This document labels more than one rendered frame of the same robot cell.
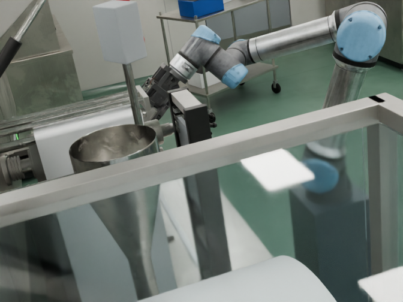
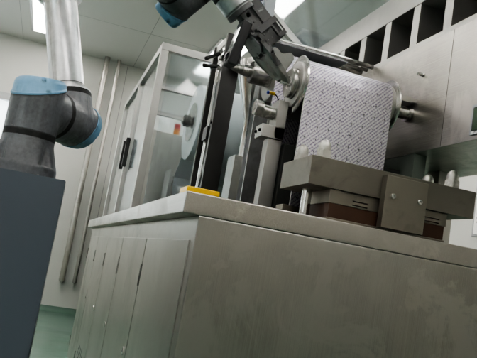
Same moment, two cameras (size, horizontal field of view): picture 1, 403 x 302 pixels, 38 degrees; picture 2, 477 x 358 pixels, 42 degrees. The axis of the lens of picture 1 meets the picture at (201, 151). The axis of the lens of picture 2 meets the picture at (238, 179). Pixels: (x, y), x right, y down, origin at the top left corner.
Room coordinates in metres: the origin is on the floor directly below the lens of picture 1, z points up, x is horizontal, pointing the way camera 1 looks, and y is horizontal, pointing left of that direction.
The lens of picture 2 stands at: (3.08, 0.04, 0.78)
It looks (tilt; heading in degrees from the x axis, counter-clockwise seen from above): 8 degrees up; 178
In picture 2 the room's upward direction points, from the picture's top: 10 degrees clockwise
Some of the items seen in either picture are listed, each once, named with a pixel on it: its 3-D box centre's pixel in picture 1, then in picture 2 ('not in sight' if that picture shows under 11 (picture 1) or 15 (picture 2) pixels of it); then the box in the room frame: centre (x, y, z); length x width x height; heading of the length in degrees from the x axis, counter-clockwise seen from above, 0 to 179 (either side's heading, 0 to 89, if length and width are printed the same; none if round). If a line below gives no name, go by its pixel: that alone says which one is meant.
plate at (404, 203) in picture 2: not in sight; (403, 204); (1.81, 0.44, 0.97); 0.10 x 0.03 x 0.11; 104
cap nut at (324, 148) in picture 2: not in sight; (324, 149); (1.81, 0.26, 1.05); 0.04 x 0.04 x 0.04
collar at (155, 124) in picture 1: (148, 134); (260, 74); (1.35, 0.12, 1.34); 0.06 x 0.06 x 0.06; 14
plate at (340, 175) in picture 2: not in sight; (376, 190); (1.72, 0.41, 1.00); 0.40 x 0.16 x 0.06; 104
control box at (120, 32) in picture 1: (123, 30); (260, 9); (1.05, 0.10, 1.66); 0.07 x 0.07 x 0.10; 40
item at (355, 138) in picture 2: not in sight; (341, 148); (1.62, 0.34, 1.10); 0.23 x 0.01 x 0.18; 104
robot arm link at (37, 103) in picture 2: not in sight; (37, 105); (1.66, -0.38, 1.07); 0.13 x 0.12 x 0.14; 158
